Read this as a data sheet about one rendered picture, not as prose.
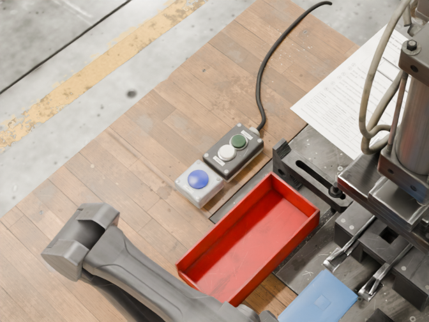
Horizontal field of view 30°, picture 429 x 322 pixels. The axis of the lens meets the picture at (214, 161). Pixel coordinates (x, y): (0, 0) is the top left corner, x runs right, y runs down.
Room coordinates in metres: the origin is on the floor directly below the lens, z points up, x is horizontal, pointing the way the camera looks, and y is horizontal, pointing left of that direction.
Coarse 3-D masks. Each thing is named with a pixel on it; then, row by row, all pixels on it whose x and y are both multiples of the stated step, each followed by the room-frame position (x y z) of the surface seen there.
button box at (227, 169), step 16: (304, 16) 1.11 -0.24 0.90; (288, 32) 1.08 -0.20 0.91; (272, 48) 1.04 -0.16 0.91; (256, 96) 0.92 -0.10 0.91; (240, 128) 0.84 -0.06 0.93; (256, 128) 0.84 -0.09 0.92; (224, 144) 0.81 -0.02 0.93; (256, 144) 0.80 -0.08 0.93; (208, 160) 0.78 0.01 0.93; (224, 160) 0.77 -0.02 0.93; (240, 160) 0.77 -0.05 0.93; (224, 176) 0.74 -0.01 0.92
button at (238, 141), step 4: (236, 136) 0.82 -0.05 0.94; (240, 136) 0.82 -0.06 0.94; (232, 140) 0.81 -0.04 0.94; (236, 140) 0.81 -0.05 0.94; (240, 140) 0.81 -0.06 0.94; (244, 140) 0.81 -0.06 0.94; (232, 144) 0.80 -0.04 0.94; (236, 144) 0.80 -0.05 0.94; (240, 144) 0.80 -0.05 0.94; (244, 144) 0.80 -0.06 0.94
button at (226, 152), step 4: (220, 148) 0.80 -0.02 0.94; (224, 148) 0.80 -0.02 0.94; (228, 148) 0.79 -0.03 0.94; (232, 148) 0.79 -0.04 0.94; (220, 152) 0.79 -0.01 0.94; (224, 152) 0.79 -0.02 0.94; (228, 152) 0.79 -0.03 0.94; (232, 152) 0.78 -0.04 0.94; (224, 156) 0.78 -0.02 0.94; (228, 156) 0.78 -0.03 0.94; (232, 156) 0.78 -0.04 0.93
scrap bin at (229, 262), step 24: (264, 192) 0.70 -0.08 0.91; (288, 192) 0.68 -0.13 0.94; (240, 216) 0.66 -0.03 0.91; (264, 216) 0.66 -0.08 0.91; (288, 216) 0.65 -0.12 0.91; (312, 216) 0.61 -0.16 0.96; (216, 240) 0.62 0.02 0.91; (240, 240) 0.61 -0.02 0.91; (264, 240) 0.61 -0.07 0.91; (288, 240) 0.58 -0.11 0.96; (192, 264) 0.58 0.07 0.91; (216, 264) 0.57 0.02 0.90; (240, 264) 0.57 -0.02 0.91; (264, 264) 0.54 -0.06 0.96; (216, 288) 0.53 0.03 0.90; (240, 288) 0.50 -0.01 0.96
